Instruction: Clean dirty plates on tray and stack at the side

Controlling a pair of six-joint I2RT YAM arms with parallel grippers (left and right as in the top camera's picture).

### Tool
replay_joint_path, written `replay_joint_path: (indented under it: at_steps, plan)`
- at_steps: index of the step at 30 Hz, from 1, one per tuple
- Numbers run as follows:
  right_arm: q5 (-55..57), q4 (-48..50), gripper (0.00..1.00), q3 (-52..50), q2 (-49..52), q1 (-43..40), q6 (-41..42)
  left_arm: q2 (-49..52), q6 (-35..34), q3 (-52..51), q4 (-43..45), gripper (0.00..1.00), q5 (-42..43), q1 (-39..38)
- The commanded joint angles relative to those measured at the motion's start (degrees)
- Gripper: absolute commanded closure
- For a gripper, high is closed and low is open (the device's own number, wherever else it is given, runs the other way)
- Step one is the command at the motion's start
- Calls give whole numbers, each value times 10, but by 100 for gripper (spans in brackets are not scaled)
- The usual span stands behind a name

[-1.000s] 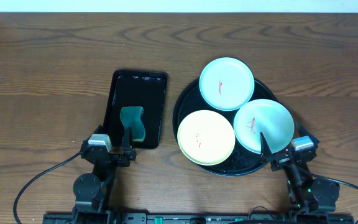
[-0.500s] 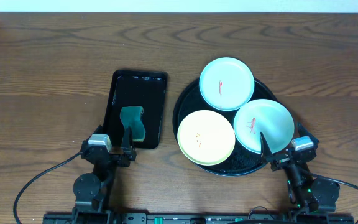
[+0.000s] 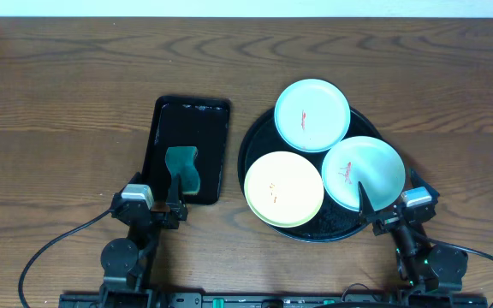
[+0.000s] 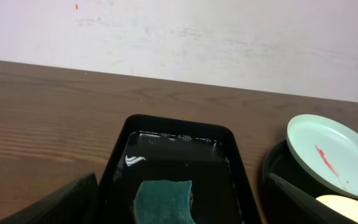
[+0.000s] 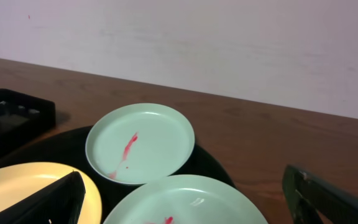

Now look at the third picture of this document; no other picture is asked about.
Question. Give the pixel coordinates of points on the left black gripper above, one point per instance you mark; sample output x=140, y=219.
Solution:
x=178, y=212

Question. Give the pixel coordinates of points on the black rectangular tray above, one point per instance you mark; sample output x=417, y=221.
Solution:
x=187, y=121

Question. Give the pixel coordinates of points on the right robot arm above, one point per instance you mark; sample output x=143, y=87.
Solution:
x=431, y=269

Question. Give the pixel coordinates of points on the light blue plate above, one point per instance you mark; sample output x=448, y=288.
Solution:
x=312, y=115
x=364, y=160

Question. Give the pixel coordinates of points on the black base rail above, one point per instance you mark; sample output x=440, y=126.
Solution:
x=197, y=300

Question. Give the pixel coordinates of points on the black round tray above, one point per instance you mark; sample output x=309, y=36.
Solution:
x=332, y=222

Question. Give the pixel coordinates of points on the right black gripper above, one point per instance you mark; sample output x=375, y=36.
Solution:
x=386, y=221

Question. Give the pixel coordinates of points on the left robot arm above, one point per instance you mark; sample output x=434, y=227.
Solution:
x=127, y=261

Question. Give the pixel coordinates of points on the green yellow sponge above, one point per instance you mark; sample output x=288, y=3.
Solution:
x=180, y=161

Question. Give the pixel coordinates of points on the yellow plate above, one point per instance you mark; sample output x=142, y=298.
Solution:
x=283, y=189

